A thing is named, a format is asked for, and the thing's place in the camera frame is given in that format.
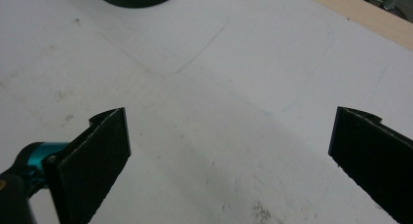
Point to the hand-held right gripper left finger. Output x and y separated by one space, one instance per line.
91 165

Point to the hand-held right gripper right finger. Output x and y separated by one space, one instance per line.
376 159

